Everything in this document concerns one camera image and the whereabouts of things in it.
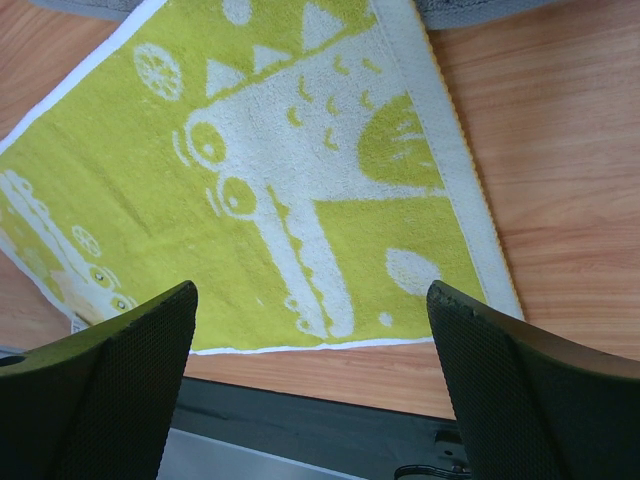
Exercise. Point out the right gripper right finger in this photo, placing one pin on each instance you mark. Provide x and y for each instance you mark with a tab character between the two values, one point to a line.
530	404

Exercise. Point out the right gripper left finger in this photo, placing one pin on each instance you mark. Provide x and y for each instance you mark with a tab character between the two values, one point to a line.
98	404

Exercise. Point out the yellow green patterned towel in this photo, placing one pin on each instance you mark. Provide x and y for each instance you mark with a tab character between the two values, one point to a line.
300	161

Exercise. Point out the grey towel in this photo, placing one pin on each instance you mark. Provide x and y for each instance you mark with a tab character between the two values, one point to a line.
436	14

